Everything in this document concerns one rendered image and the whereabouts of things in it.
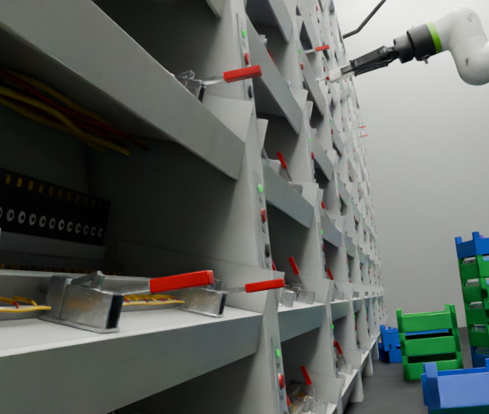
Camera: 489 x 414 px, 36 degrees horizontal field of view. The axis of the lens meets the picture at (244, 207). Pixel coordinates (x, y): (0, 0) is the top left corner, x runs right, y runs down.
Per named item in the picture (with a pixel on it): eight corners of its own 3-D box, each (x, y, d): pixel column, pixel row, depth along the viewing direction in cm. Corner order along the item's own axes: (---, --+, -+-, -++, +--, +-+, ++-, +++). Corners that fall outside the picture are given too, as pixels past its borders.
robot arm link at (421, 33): (422, 26, 216) (423, 15, 207) (437, 64, 214) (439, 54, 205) (402, 34, 217) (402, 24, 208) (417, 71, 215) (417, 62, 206)
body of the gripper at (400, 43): (415, 54, 207) (382, 66, 208) (414, 62, 215) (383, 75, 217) (405, 29, 208) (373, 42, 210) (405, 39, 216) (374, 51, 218)
